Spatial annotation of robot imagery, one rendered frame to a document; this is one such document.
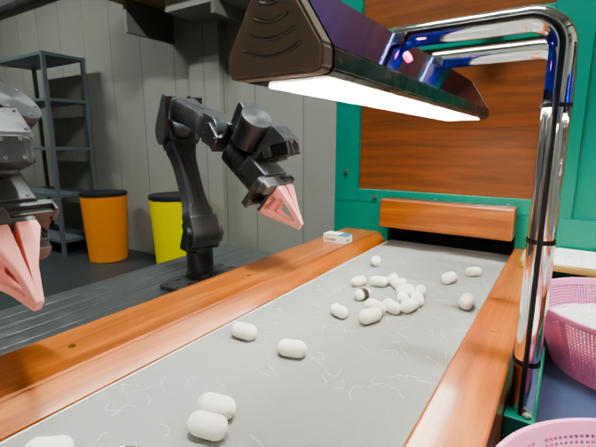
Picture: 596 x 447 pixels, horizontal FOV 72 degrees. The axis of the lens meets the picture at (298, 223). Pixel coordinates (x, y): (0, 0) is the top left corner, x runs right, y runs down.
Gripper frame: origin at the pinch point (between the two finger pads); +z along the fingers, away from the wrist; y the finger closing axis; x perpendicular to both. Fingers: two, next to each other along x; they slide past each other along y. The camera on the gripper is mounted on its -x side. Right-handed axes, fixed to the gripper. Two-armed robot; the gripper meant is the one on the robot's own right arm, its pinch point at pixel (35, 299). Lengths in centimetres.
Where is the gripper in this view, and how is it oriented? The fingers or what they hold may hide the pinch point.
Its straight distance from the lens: 44.9
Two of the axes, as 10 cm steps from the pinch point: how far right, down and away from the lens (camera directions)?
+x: -5.4, 6.8, 5.0
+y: 5.5, -1.6, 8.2
